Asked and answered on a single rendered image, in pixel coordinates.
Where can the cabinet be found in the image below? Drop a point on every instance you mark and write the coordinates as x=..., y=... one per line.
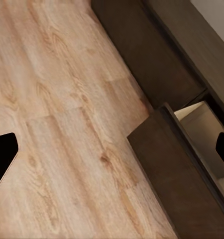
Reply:
x=178, y=60

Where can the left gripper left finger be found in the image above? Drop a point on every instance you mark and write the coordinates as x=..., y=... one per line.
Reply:
x=8, y=151

